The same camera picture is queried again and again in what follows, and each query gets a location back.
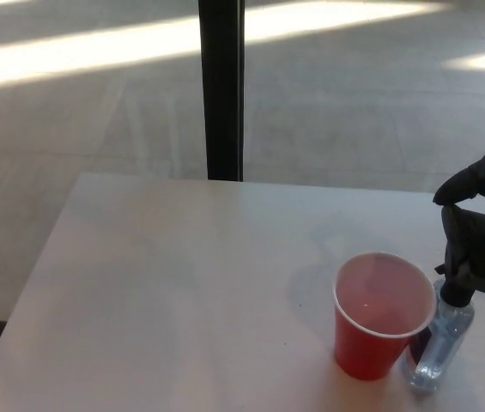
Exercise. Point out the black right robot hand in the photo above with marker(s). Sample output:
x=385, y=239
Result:
x=474, y=257

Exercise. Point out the clear soap bottle black pump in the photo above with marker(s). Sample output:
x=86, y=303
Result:
x=439, y=335

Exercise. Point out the red plastic cup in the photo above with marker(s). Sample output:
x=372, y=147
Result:
x=366, y=347

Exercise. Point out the black window frame post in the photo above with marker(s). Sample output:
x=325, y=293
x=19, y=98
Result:
x=223, y=90

